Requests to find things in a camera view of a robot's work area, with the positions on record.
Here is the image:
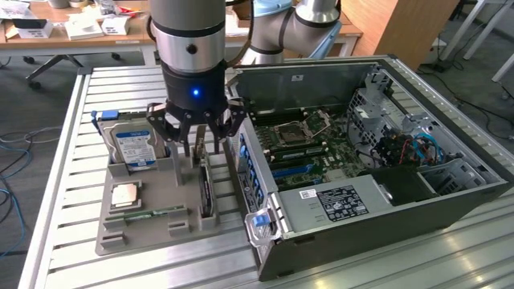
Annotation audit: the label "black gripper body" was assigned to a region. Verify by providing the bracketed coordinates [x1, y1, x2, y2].
[161, 66, 229, 125]

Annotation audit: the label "black graphics card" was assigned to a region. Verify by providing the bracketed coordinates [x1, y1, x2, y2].
[191, 125, 217, 220]

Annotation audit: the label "black RAM slot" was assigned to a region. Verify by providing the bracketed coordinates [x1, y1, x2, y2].
[252, 116, 306, 127]

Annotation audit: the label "hard disk in blue caddy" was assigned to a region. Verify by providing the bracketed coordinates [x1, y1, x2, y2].
[91, 110, 172, 173]

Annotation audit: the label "CPU socket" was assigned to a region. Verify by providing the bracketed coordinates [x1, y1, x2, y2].
[269, 122, 312, 148]

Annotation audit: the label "RAM stick with white label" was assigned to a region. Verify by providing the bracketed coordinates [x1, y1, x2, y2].
[271, 146, 327, 161]

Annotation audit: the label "silver socket cover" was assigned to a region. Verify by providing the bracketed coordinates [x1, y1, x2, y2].
[302, 108, 334, 138]

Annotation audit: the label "long expansion slot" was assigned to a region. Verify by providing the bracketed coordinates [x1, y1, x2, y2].
[271, 164, 319, 179]

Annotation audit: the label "white blue booklet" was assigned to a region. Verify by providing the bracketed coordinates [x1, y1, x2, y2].
[224, 13, 252, 37]

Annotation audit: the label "silver CPU chip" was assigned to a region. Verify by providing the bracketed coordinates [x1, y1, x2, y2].
[111, 184, 140, 208]

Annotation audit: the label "brown cardboard box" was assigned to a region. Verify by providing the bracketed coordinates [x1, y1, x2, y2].
[232, 0, 256, 28]

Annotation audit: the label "green motherboard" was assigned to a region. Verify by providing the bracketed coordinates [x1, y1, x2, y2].
[247, 104, 372, 192]

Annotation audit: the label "white labelled carton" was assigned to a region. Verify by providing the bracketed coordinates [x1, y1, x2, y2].
[100, 16, 132, 36]

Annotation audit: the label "green RAM stick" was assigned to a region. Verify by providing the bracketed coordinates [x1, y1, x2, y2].
[108, 206, 188, 220]

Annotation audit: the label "silver metal drive cage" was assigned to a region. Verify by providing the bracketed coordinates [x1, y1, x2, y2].
[346, 87, 406, 157]

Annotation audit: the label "black wheeled leg base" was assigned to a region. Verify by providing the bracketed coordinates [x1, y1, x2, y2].
[22, 52, 121, 90]

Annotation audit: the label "white open box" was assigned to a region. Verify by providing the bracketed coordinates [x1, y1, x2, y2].
[64, 12, 105, 42]

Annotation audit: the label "silver power supply unit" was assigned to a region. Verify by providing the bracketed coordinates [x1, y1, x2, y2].
[276, 176, 392, 234]

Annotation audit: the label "grey parts rack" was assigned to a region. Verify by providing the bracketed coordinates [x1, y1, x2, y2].
[93, 140, 223, 256]

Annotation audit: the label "wooden top office desk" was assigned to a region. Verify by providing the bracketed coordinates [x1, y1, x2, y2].
[0, 1, 145, 58]
[141, 0, 364, 66]

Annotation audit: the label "white box with black lid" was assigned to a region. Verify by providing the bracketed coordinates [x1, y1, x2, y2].
[10, 18, 55, 39]

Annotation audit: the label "open black PC case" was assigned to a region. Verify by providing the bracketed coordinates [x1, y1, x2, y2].
[219, 54, 514, 282]

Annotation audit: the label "wooden cabinet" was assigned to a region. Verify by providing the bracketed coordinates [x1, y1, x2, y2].
[307, 0, 460, 72]

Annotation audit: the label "printed paper sheets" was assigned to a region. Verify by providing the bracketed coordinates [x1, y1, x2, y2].
[0, 5, 30, 20]

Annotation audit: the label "silver disk bay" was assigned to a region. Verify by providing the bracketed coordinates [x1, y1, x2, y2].
[416, 158, 488, 198]

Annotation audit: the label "grey floor cable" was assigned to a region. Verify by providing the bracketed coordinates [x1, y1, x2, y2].
[0, 126, 61, 144]

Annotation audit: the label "black red wire bundle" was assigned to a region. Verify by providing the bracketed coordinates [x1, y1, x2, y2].
[375, 134, 416, 168]

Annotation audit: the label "blue floor cable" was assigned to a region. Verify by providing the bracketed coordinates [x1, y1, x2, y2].
[0, 146, 30, 258]

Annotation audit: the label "blue SATA wire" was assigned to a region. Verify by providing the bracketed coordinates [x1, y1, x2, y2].
[412, 132, 446, 167]

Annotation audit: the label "white table frame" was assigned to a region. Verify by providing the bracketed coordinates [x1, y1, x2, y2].
[439, 0, 514, 82]

